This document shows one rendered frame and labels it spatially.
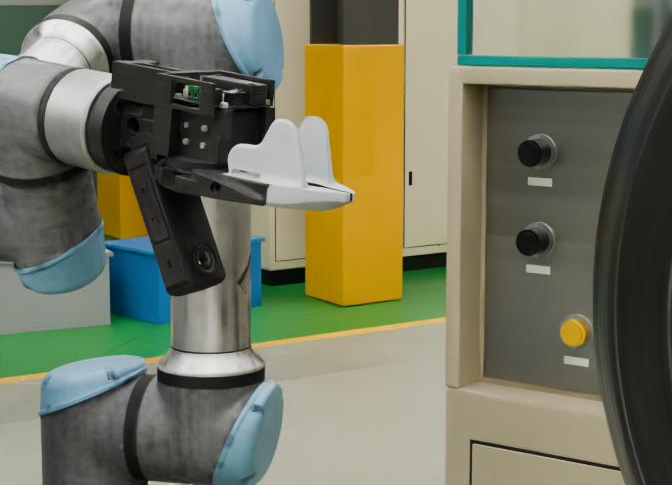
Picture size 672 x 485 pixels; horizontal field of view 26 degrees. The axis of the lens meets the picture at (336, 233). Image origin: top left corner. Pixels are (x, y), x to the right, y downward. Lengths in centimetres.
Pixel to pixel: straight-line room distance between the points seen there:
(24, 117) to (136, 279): 537
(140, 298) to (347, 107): 127
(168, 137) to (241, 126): 5
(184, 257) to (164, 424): 51
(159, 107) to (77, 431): 62
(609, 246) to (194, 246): 38
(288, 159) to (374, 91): 572
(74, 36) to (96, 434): 42
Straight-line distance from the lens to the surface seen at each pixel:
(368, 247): 676
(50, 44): 148
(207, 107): 101
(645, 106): 77
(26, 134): 114
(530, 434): 166
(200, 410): 153
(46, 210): 117
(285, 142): 99
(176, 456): 155
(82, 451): 160
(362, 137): 668
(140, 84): 107
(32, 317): 634
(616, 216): 78
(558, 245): 165
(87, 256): 120
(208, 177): 100
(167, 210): 107
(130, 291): 654
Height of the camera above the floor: 132
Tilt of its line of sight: 8 degrees down
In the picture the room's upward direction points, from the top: straight up
